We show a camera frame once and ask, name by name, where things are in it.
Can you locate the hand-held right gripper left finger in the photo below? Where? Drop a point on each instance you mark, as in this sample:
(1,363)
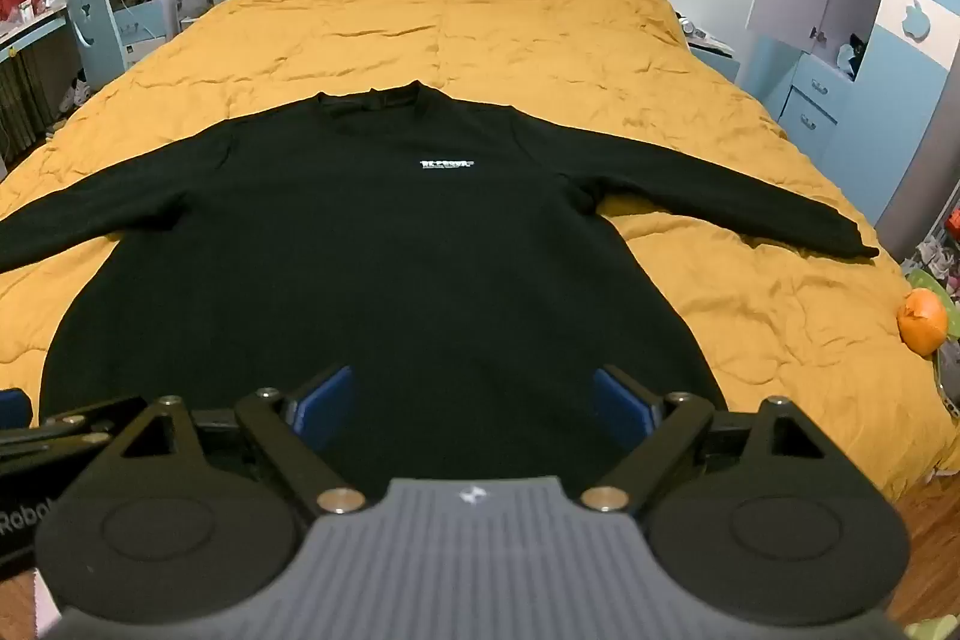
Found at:
(326,411)

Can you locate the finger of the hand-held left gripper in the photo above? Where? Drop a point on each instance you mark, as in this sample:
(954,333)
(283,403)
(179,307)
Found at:
(75,428)

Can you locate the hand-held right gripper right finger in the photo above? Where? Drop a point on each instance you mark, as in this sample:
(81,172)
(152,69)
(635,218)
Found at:
(622,404)

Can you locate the black sweater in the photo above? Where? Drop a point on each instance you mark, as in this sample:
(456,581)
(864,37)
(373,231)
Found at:
(375,250)

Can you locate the orange fruit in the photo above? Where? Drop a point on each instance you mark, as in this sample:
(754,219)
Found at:
(922,325)

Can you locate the blue nightstand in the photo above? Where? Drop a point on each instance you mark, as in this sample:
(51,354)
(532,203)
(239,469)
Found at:
(712,59)

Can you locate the blue drawer unit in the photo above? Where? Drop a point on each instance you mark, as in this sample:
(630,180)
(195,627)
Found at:
(814,93)

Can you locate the cluttered desk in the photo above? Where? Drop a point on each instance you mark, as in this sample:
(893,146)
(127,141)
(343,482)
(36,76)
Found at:
(30,48)

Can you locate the yellow quilt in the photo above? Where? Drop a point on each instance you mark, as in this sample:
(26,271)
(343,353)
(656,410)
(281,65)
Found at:
(525,33)

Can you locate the blue wooden chair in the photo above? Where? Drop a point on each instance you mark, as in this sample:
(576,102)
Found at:
(94,33)

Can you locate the blue and white wardrobe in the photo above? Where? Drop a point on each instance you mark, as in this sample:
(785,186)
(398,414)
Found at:
(922,100)

